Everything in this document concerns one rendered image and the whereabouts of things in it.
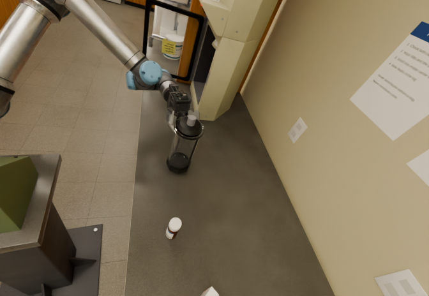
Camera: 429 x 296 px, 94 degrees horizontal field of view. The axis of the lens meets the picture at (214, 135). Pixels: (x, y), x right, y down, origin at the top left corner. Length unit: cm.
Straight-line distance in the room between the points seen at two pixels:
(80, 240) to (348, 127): 171
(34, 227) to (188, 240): 46
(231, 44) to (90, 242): 154
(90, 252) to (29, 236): 95
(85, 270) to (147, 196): 97
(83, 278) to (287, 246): 126
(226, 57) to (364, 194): 75
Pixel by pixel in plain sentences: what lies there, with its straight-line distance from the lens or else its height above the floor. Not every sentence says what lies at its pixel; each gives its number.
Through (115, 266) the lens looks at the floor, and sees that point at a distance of 172.
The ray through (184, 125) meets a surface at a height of 121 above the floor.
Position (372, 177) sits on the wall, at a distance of 85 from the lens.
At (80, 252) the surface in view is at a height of 1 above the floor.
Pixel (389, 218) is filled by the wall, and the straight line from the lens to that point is 84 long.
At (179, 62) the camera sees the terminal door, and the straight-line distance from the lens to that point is 132.
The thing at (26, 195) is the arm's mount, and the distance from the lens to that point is 85.
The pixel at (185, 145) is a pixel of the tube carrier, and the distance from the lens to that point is 72.
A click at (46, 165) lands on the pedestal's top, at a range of 95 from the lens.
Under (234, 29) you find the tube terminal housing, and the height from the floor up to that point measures 145.
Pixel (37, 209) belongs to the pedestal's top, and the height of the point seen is 94.
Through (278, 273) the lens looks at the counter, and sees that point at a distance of 89.
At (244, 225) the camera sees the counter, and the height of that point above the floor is 94.
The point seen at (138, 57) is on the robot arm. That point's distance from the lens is 77.
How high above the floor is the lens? 167
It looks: 42 degrees down
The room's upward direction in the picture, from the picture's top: 24 degrees clockwise
